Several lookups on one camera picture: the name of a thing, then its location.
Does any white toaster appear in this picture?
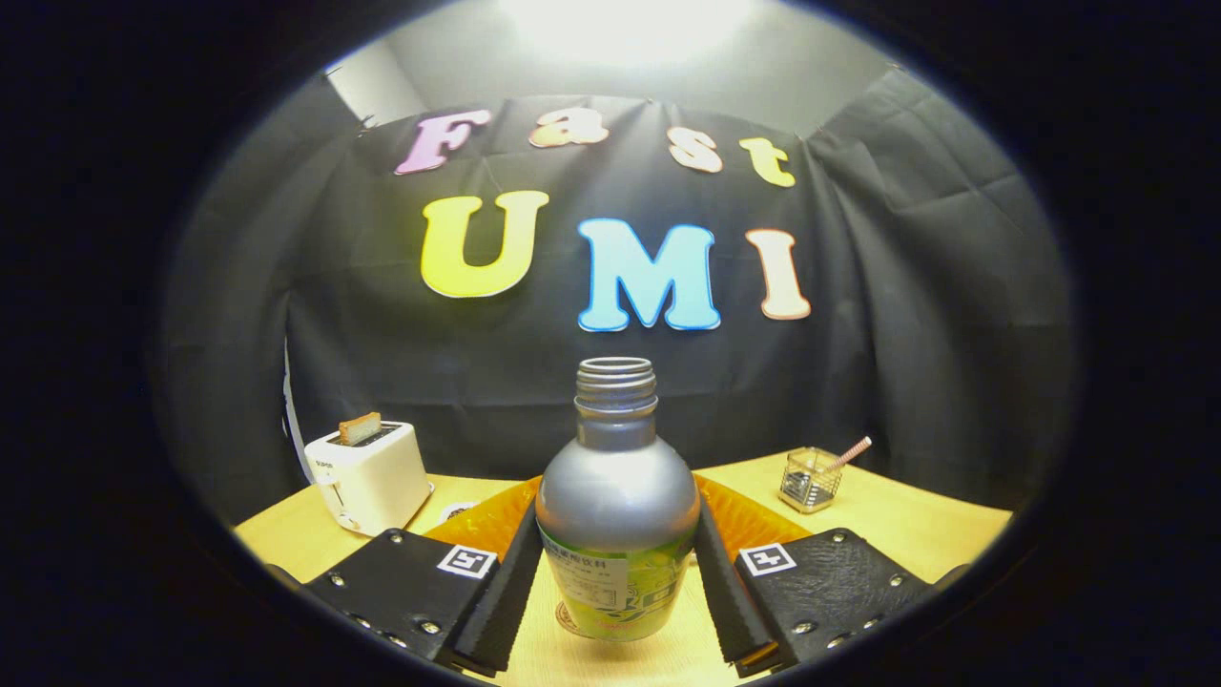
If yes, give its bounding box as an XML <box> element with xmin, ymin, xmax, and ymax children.
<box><xmin>303</xmin><ymin>420</ymin><xmax>433</xmax><ymax>537</ymax></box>

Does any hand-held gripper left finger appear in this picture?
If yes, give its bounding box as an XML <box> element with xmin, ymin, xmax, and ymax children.
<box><xmin>267</xmin><ymin>477</ymin><xmax>545</xmax><ymax>678</ymax></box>

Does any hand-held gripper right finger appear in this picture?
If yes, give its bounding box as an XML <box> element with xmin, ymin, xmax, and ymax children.
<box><xmin>692</xmin><ymin>474</ymin><xmax>969</xmax><ymax>678</ymax></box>

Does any silver bottle with green label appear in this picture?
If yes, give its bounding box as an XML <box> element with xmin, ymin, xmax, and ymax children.
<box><xmin>534</xmin><ymin>357</ymin><xmax>702</xmax><ymax>642</ymax></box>

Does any wire basket holder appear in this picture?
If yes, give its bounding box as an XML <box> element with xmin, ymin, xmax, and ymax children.
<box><xmin>777</xmin><ymin>447</ymin><xmax>844</xmax><ymax>515</ymax></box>

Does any black backdrop cloth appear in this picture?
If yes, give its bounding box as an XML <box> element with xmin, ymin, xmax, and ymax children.
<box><xmin>157</xmin><ymin>67</ymin><xmax>1079</xmax><ymax>526</ymax></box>

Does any light wooden table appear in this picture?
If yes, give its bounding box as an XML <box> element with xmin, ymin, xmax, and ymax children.
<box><xmin>234</xmin><ymin>448</ymin><xmax>1014</xmax><ymax>687</ymax></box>

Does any striped straw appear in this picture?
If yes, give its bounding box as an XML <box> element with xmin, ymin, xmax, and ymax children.
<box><xmin>825</xmin><ymin>436</ymin><xmax>873</xmax><ymax>471</ymax></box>

